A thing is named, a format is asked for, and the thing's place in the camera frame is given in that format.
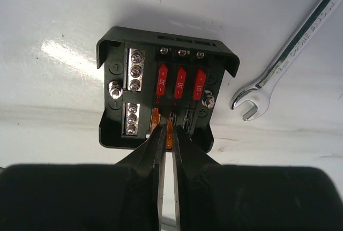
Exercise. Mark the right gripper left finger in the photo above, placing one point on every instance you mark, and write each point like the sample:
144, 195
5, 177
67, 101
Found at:
127, 195

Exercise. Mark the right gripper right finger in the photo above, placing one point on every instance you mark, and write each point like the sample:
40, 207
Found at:
211, 196

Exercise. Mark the red blade fuse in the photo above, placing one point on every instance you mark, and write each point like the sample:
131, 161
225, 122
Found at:
199, 84

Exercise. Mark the black fuse box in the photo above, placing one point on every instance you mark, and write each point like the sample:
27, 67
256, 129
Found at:
131, 59

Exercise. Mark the installed orange fuse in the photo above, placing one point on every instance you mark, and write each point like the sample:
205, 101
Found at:
155, 118

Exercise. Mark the installed red fuse left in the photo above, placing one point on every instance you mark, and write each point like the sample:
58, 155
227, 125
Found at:
161, 80

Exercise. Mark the installed red fuse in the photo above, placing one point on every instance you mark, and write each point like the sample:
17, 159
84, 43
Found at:
161, 80
180, 82

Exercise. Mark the installed red fuse right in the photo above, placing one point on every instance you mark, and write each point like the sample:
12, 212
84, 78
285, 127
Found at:
180, 82

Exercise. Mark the silver combination wrench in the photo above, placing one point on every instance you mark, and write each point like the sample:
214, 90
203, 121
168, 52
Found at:
259, 91

